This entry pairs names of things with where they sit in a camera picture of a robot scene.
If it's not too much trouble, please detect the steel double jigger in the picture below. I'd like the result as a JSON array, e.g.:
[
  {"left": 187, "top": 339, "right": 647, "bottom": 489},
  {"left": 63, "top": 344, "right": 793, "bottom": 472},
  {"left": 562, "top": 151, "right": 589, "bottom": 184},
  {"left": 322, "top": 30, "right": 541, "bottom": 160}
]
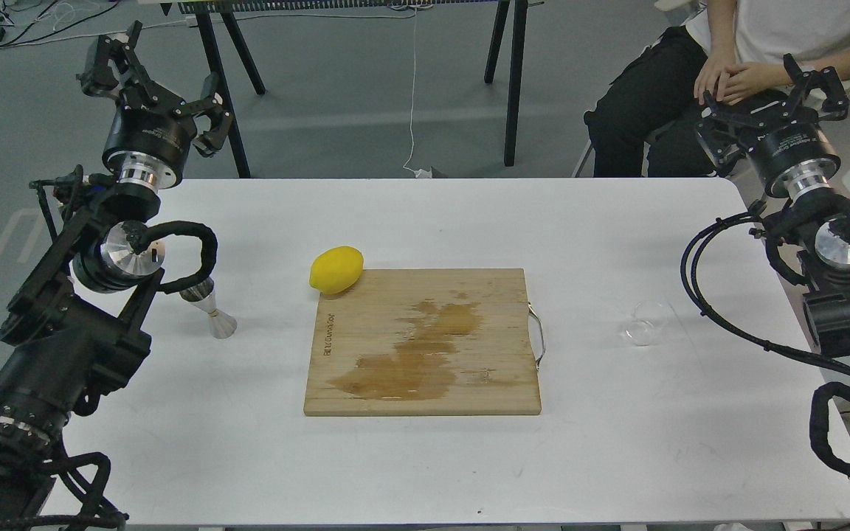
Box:
[{"left": 178, "top": 277, "right": 238, "bottom": 339}]

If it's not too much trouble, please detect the clear glass cup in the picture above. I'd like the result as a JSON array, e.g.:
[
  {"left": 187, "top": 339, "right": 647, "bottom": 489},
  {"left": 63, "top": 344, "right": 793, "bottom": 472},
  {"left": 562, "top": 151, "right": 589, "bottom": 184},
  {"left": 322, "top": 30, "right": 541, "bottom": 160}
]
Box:
[{"left": 621, "top": 300, "right": 671, "bottom": 347}]

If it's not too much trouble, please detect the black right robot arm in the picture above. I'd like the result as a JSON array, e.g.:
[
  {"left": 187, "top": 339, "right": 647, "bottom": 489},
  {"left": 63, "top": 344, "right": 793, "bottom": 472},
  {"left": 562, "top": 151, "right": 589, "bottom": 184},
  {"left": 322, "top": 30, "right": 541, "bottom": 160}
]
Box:
[{"left": 680, "top": 54, "right": 850, "bottom": 477}]

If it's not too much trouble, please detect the yellow lemon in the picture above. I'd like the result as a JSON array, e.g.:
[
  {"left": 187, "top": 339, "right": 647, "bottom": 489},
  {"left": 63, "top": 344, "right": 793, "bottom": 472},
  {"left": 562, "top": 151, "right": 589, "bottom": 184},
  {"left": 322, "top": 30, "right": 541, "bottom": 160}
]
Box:
[{"left": 309, "top": 246, "right": 364, "bottom": 295}]

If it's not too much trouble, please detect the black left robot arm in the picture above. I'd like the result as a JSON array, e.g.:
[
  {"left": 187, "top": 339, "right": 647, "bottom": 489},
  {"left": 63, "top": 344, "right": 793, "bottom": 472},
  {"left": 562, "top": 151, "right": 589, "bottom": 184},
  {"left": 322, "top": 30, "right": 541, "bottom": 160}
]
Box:
[{"left": 0, "top": 21, "right": 234, "bottom": 530}]

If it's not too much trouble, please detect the white hanging cable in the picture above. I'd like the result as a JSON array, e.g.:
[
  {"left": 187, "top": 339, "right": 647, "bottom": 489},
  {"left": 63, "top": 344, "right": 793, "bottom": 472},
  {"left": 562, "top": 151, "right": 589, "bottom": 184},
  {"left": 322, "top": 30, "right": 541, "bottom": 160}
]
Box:
[{"left": 403, "top": 6, "right": 433, "bottom": 178}]

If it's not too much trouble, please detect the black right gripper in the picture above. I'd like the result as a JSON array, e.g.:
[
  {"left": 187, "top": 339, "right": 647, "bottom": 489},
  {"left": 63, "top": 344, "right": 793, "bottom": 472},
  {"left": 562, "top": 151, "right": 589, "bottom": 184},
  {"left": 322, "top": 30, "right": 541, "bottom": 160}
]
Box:
[{"left": 694, "top": 54, "right": 850, "bottom": 198}]

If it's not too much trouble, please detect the black trestle table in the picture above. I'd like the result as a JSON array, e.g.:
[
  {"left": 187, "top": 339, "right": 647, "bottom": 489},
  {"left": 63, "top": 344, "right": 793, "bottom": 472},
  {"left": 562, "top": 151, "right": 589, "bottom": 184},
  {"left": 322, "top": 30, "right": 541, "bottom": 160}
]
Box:
[{"left": 168, "top": 1, "right": 531, "bottom": 178}]

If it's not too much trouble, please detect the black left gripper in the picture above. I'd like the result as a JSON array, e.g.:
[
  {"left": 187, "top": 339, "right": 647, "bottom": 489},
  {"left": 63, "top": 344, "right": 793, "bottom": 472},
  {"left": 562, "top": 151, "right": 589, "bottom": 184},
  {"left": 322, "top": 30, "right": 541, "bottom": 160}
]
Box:
[{"left": 75, "top": 21, "right": 234, "bottom": 186}]

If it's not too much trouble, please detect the seated person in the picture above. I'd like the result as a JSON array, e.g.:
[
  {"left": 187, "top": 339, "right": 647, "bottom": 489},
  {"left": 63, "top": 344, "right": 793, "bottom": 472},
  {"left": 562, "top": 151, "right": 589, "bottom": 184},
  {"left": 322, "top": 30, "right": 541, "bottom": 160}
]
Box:
[{"left": 584, "top": 1, "right": 850, "bottom": 177}]

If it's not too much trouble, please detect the wooden cutting board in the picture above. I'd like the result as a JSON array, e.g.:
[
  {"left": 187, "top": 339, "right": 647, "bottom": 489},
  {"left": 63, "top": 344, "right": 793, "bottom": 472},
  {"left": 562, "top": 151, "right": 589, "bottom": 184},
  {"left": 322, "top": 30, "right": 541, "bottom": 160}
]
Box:
[{"left": 303, "top": 268, "right": 542, "bottom": 417}]

